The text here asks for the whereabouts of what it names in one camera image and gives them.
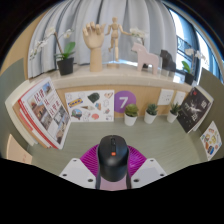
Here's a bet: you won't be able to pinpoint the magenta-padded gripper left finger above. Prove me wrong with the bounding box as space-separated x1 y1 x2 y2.
59 143 101 190

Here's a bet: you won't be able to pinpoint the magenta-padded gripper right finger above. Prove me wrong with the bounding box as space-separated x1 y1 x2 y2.
126 144 168 190

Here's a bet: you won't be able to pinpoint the black computer mouse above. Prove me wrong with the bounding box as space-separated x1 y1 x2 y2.
96 134 130 183

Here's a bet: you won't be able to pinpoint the small succulent in white pot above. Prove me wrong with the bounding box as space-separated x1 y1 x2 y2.
143 103 159 125
123 103 140 127
166 102 181 124

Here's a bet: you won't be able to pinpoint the white sticker sheet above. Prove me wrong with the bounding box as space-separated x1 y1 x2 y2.
64 89 115 123

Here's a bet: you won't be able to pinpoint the colourful illustrated card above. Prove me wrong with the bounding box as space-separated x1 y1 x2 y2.
199 120 223 162

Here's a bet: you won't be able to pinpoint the purple round number sign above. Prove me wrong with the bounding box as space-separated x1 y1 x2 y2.
113 90 137 114

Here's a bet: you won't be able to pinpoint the black book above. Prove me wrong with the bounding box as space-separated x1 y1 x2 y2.
176 86 214 134

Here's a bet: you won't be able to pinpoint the beige ledge with cork front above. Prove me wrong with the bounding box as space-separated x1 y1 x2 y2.
29 63 201 122

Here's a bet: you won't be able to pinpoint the white orchid in dark pot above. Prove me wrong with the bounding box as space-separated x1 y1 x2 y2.
181 48 204 86

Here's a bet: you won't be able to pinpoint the white orchid in black pot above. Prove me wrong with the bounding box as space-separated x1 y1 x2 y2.
28 27 77 76

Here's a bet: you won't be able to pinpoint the black wooden horse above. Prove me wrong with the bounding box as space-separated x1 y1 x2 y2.
159 49 177 73

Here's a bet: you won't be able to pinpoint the pink wooden horse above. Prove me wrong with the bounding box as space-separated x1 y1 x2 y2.
130 42 160 75

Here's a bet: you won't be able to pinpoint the wooden hand model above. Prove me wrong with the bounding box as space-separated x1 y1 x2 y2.
82 21 107 73

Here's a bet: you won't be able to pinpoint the white orchid flowers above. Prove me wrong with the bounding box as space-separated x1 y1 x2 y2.
129 27 149 46

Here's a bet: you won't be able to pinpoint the wooden artist mannequin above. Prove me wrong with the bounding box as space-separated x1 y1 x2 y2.
105 16 132 69

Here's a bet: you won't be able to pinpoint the grey curtain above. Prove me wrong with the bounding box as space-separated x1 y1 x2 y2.
27 0 178 79

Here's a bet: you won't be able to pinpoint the window with dark frame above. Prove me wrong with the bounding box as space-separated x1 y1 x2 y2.
168 8 224 84

